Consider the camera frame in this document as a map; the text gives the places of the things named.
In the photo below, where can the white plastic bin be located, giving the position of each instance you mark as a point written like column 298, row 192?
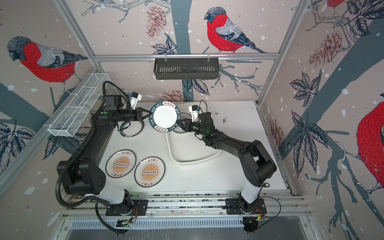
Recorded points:
column 186, row 149

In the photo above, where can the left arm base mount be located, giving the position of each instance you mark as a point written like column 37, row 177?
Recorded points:
column 131, row 208

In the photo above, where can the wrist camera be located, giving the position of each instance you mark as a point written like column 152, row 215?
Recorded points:
column 194, row 111
column 134, row 99

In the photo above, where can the white wire mesh basket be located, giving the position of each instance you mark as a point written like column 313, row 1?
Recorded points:
column 71, row 118

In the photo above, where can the orange sunburst plate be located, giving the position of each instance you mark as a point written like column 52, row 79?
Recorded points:
column 149, row 172
column 120, row 163

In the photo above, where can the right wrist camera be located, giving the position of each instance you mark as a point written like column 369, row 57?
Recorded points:
column 194, row 111

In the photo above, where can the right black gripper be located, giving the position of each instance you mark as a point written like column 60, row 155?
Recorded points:
column 189, row 121

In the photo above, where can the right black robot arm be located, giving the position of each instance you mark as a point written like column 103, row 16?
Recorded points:
column 257, row 164

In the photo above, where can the green red ring plate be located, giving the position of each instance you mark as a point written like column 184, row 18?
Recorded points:
column 131, row 129

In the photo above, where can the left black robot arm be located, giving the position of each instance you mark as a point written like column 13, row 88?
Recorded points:
column 80, row 177

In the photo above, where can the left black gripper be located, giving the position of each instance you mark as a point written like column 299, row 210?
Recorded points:
column 139, row 113

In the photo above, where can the green rim plate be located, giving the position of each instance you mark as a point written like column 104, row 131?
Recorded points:
column 165, row 116

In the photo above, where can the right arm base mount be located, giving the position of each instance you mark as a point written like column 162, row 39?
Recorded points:
column 240, row 207

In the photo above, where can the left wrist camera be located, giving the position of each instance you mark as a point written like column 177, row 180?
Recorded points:
column 134, row 99

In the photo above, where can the black wall basket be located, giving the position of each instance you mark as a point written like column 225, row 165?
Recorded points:
column 186, row 69

